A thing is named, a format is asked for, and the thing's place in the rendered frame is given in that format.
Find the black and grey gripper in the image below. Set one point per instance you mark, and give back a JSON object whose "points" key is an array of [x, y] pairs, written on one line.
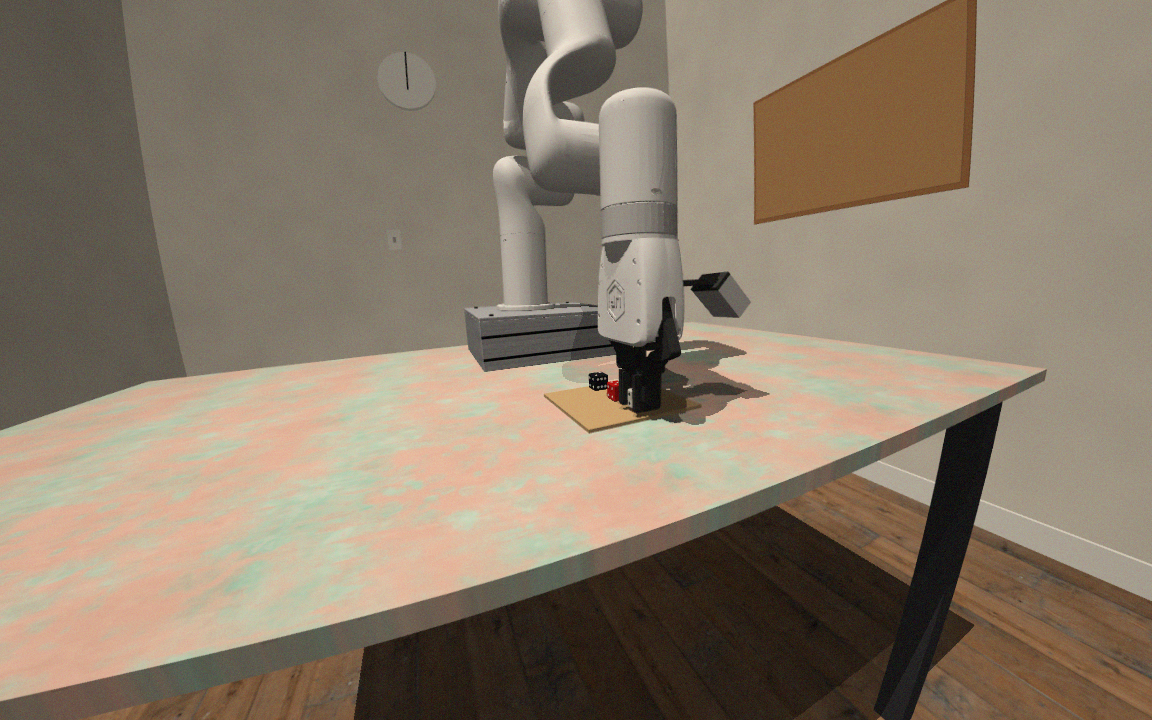
{"points": [[636, 272]]}

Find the tan flat mat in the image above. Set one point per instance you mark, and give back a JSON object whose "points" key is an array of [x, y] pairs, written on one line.
{"points": [[594, 411]]}

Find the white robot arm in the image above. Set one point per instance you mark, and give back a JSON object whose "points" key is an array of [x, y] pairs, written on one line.
{"points": [[636, 138]]}

